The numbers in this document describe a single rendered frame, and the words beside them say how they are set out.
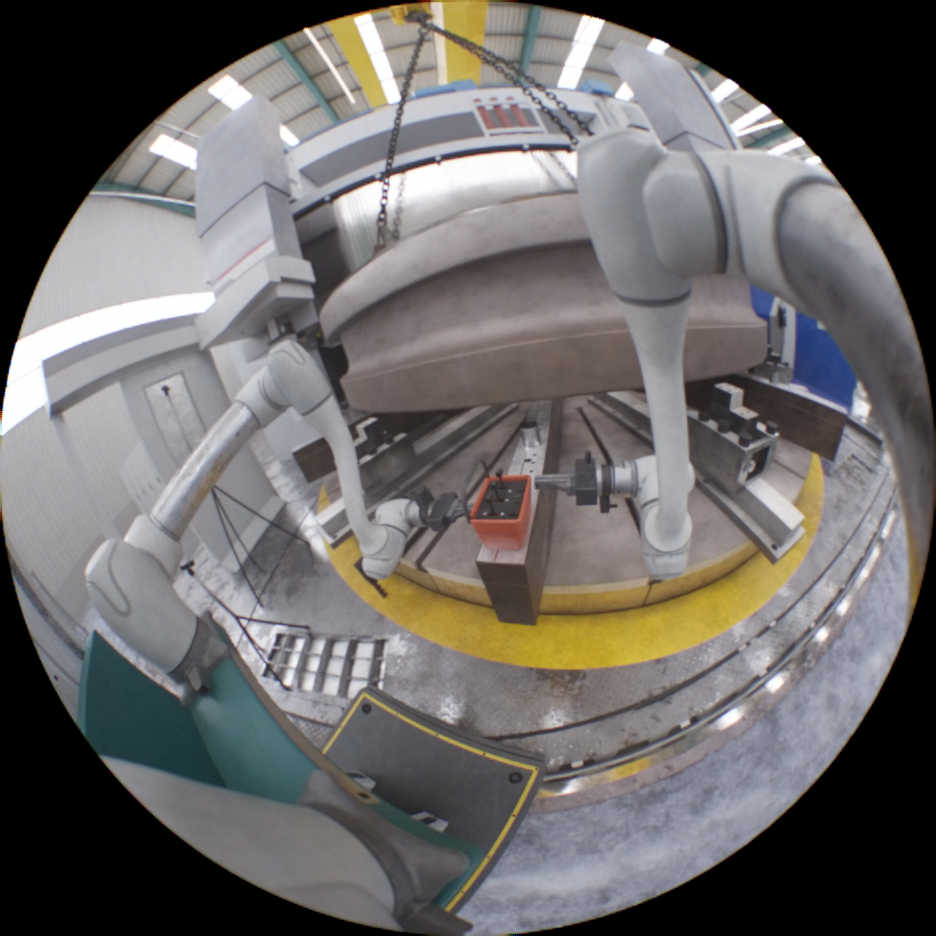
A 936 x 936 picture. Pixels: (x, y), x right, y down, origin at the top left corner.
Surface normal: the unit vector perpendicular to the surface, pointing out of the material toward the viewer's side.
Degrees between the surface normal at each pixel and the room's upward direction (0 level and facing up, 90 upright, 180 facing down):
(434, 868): 15
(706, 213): 107
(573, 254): 90
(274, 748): 0
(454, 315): 90
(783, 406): 90
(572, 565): 0
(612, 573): 0
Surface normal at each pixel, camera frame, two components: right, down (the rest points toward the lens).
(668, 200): -0.61, 0.70
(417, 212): 0.03, 0.50
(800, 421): -0.87, 0.42
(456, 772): -0.25, -0.83
